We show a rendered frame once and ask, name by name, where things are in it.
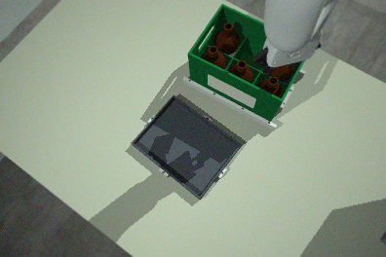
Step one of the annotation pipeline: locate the brown glass bottle with white label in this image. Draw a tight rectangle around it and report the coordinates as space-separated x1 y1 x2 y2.
214 22 240 57

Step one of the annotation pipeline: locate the green plastic crate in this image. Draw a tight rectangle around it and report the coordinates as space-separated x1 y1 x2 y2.
188 4 305 122

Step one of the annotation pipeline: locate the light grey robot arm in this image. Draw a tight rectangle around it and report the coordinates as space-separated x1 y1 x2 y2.
264 0 339 53

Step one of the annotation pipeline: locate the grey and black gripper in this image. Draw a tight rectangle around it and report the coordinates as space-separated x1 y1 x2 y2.
252 32 322 77

